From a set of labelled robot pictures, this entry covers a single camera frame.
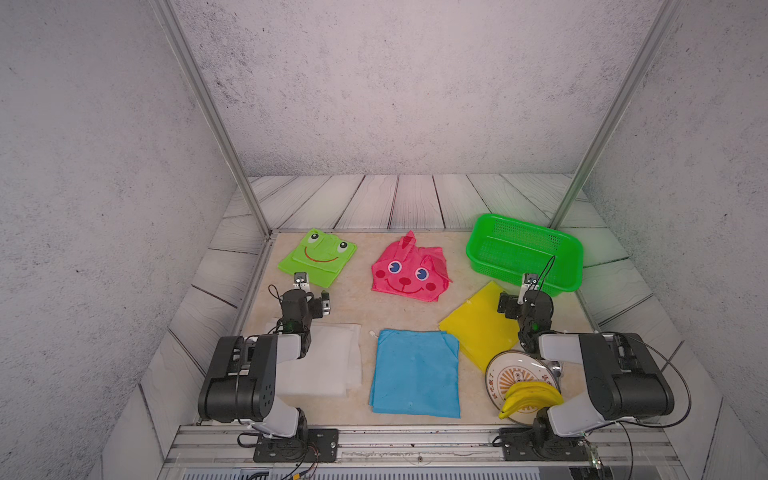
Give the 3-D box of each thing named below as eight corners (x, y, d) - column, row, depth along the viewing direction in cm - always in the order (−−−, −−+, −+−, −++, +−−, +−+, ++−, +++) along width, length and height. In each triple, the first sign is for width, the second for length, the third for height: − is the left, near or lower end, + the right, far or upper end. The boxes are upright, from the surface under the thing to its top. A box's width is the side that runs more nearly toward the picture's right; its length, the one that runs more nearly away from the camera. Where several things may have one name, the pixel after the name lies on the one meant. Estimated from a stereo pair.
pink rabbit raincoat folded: (371, 301, 102) (370, 297, 100) (374, 237, 122) (374, 232, 120) (450, 301, 102) (451, 297, 100) (441, 237, 122) (442, 232, 120)
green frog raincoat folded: (279, 269, 112) (277, 265, 110) (312, 231, 124) (311, 227, 123) (328, 289, 106) (327, 285, 104) (358, 247, 118) (357, 244, 117)
